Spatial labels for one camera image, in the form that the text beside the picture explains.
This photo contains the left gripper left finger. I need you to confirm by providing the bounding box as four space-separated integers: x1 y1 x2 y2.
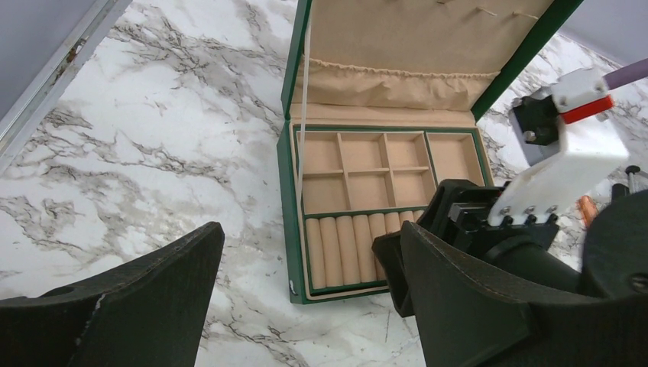
1 222 225 366

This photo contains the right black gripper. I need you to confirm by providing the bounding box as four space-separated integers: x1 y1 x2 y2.
371 179 559 318

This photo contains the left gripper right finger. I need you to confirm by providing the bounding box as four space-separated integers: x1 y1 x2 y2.
401 222 647 366

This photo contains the green jewelry box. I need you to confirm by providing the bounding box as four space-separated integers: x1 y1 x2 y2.
277 0 579 304

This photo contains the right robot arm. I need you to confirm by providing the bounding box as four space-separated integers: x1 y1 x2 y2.
372 179 647 319

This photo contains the small whiteboard on stand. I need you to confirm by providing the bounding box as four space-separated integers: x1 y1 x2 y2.
611 164 647 201

